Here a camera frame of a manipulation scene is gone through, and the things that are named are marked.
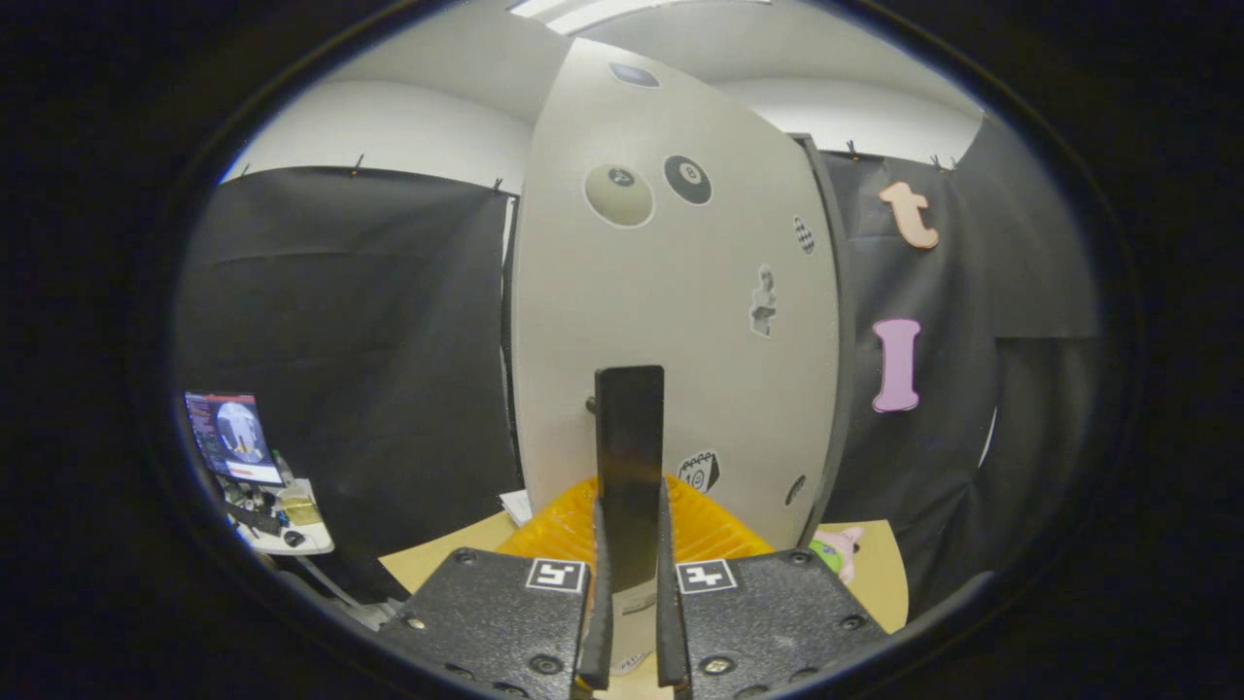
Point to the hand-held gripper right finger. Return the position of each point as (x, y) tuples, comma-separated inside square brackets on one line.
[(777, 612)]

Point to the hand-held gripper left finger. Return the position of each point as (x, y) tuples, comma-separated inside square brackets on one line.
[(486, 612)]

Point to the green pink plush toy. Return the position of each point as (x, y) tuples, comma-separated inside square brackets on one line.
[(838, 552)]

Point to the white book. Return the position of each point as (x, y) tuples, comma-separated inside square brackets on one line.
[(517, 506)]

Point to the black keyboard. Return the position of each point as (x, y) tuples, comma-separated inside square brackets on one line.
[(253, 518)]

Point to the black backdrop cloth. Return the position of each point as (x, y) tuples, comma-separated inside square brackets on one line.
[(369, 311)]

